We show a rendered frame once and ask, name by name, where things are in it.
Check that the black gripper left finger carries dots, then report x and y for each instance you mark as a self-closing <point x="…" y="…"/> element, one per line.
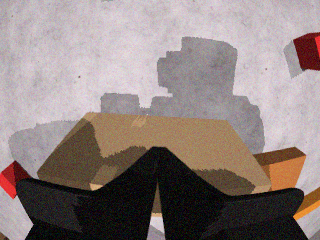
<point x="121" y="210"/>

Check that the red cube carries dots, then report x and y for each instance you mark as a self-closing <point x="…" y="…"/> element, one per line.
<point x="308" y="50"/>
<point x="10" y="176"/>

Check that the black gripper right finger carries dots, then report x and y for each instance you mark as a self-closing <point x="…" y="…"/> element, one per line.
<point x="194" y="210"/>

